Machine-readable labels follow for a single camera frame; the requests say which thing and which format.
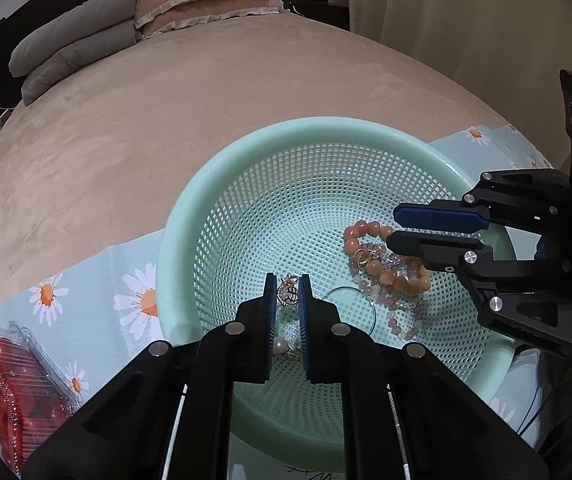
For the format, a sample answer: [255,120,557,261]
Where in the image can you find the brown wooden bead bracelet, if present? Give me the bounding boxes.
[342,219,433,296]

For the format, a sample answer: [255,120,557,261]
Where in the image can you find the silver hoop earring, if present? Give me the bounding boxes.
[323,286,377,335]

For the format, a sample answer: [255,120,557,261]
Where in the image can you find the pink crystal bead bracelet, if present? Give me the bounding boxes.
[348,242,425,338]

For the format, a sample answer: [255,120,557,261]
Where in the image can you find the pearl earring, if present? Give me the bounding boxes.
[273,336,289,356]

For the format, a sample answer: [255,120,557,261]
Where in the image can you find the silver rhinestone earring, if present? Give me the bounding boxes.
[353,247,372,270]

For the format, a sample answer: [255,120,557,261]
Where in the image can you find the mint green plastic basket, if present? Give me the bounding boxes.
[156,117,514,456]

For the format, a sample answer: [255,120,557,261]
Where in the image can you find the daisy print blue cloth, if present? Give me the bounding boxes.
[0,126,548,443]

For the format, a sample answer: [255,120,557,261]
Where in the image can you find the beige curtain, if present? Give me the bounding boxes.
[330,0,572,168]

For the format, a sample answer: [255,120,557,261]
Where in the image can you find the beige bedspread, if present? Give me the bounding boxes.
[0,13,504,302]

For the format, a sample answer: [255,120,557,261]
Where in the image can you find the lower beige ruffled pillow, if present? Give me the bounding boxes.
[140,0,284,39]

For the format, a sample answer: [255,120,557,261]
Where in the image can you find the clear box of cherry tomatoes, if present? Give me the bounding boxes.
[0,322,80,476]

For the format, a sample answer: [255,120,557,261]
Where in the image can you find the lower grey folded blanket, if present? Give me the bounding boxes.
[21,20,136,106]

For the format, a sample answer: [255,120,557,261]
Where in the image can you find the grey folded blanket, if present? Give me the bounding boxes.
[8,0,136,77]
[21,20,136,106]

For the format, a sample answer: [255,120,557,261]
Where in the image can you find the upper grey folded blanket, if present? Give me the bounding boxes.
[8,0,136,77]

